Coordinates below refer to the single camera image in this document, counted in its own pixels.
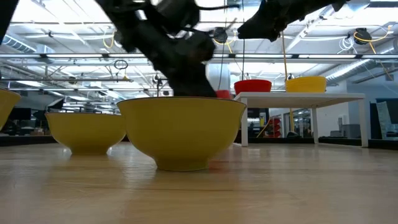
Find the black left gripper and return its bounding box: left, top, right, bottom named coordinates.
left=155, top=30, right=218, bottom=98

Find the leaf-patterned ceramic bowl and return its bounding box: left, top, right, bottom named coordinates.
left=0, top=88, right=22, bottom=131
left=116, top=96, right=248, bottom=172
left=45, top=111, right=127, bottom=156

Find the white perforated metal shelf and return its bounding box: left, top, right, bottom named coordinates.
left=233, top=91, right=369, bottom=148

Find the red tool cart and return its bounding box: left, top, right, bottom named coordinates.
left=269, top=117, right=282, bottom=138

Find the white poster board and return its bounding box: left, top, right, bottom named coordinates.
left=369, top=98, right=398, bottom=140

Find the black ceiling cable reel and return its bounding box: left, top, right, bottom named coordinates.
left=354, top=27, right=371, bottom=45
left=213, top=27, right=229, bottom=44

